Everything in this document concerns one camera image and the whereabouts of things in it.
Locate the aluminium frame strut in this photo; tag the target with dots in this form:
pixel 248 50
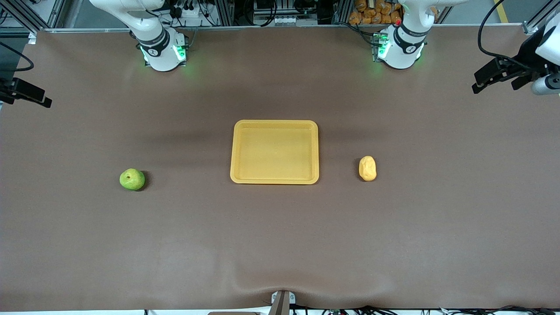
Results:
pixel 531 27
pixel 26 17

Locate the yellow potato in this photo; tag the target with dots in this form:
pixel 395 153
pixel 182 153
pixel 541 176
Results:
pixel 367 169

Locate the white power strip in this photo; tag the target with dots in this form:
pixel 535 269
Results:
pixel 192 13

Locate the yellow plastic tray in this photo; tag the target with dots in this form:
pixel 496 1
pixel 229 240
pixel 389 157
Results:
pixel 274 153

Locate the green apple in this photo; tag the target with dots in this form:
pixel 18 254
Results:
pixel 132 180

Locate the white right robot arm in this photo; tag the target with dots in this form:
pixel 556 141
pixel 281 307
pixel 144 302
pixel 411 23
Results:
pixel 162 52

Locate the grey electronics box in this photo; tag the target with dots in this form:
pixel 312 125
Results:
pixel 284 19

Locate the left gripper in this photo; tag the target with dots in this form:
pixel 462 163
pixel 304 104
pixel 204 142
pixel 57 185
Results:
pixel 528 53

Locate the brown table mat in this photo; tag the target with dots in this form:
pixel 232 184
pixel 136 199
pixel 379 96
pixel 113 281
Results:
pixel 280 245

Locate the bag of orange snacks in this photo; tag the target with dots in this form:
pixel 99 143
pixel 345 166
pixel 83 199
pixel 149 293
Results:
pixel 365 17

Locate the metal table clamp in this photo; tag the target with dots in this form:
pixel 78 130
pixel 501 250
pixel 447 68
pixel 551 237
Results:
pixel 282 302

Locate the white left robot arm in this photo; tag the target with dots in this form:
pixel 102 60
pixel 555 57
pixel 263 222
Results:
pixel 402 52

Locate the aluminium table edge rail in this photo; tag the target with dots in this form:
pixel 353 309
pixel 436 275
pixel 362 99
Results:
pixel 284 27

